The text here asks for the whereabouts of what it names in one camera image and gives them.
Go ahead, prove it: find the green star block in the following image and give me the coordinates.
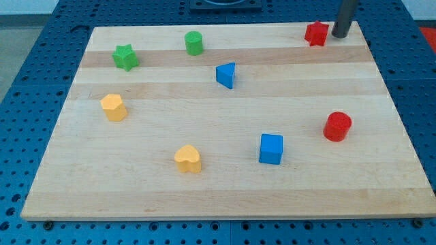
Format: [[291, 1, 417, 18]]
[[112, 44, 139, 71]]

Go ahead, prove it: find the blue triangle block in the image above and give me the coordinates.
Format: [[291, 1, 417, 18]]
[[215, 63, 236, 89]]

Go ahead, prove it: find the yellow heart block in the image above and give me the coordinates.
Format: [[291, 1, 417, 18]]
[[174, 144, 202, 174]]

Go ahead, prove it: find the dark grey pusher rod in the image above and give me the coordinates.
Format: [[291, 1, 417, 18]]
[[332, 0, 359, 39]]

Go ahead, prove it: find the blue cube block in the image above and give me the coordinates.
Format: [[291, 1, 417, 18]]
[[259, 133, 283, 165]]

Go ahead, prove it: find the red cylinder block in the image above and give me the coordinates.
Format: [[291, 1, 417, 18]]
[[323, 112, 352, 142]]

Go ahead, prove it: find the green cylinder block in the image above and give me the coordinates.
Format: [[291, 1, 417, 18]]
[[184, 31, 204, 56]]

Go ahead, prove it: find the yellow hexagon block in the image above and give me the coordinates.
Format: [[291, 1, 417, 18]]
[[100, 94, 128, 122]]

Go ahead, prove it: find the red star block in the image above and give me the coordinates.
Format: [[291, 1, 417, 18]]
[[305, 20, 329, 46]]

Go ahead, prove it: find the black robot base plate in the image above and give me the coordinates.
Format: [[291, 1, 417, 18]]
[[189, 0, 262, 12]]

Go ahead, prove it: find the wooden board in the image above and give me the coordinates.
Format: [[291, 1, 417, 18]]
[[21, 22, 435, 221]]

